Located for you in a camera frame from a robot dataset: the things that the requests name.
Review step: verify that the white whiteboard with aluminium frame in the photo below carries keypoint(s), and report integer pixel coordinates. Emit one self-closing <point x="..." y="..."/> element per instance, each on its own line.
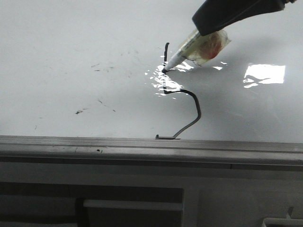
<point x="81" y="80"/>

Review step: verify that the grey metal frame structure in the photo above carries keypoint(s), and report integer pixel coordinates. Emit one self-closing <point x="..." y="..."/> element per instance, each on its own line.
<point x="67" y="205"/>

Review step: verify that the white taped whiteboard marker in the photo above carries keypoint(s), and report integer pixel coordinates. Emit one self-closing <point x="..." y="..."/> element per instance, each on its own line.
<point x="198" y="48"/>

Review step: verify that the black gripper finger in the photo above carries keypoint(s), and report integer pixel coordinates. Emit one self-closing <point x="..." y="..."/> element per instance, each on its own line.
<point x="215" y="15"/>

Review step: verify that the white wire rack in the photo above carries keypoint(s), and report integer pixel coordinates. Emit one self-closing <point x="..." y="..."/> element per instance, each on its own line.
<point x="288" y="221"/>

